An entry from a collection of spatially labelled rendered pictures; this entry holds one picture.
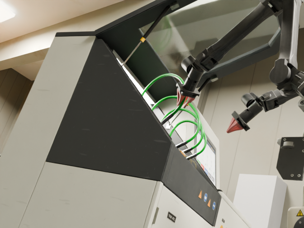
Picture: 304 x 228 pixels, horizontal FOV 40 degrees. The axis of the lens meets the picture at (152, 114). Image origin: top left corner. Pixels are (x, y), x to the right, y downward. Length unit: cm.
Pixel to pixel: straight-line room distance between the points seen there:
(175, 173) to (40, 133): 68
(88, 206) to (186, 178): 42
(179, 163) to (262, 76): 300
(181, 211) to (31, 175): 67
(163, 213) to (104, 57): 81
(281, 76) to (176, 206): 66
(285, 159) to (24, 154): 114
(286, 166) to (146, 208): 52
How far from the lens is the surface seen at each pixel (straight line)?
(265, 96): 206
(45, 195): 183
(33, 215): 183
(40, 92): 213
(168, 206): 166
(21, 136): 206
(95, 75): 198
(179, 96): 194
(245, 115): 205
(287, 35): 166
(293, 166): 151
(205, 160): 273
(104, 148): 175
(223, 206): 228
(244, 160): 419
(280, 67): 156
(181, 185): 173
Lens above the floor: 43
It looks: 22 degrees up
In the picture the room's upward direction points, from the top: 18 degrees clockwise
